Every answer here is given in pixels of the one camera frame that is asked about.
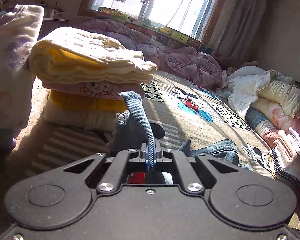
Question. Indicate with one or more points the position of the blue denim jeans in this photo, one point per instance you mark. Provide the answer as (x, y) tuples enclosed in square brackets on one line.
[(132, 129)]

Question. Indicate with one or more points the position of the cluttered side desk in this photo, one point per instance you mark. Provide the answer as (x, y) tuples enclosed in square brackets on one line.
[(29, 18)]

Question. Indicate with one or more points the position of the pink cartoon folded garment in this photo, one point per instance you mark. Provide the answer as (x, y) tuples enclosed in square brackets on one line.
[(103, 90)]

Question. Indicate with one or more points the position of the Mickey Mouse plush blanket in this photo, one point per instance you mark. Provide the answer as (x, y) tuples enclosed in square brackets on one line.
[(184, 111)]

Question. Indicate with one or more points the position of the folded clothes stack right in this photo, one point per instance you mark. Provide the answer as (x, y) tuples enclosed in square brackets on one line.
[(286, 157)]

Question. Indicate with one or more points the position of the window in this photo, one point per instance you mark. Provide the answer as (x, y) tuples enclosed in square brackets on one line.
[(189, 17)]

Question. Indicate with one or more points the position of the white folded garment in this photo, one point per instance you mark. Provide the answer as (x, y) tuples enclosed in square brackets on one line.
[(88, 120)]

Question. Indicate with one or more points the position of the yellow folded garment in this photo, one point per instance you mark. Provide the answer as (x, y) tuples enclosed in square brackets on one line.
[(72, 102)]

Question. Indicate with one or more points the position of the white floral hanging cloth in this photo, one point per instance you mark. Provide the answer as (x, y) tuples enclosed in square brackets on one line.
[(15, 79)]

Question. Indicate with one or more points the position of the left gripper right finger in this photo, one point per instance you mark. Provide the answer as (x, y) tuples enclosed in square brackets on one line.
[(189, 175)]

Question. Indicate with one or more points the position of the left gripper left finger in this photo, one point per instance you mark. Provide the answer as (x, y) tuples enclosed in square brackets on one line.
[(104, 173)]

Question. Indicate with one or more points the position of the grey curtain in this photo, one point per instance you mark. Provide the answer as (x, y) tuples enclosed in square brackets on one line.
[(240, 30)]

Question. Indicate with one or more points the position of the white padded jacket pile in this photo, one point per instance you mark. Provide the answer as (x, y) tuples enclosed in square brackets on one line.
[(268, 91)]

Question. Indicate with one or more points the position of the purple crumpled quilt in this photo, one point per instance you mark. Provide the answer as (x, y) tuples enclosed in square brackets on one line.
[(185, 62)]

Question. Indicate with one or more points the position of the cream yellow folded blanket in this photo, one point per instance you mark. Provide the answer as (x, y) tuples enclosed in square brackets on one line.
[(68, 55)]

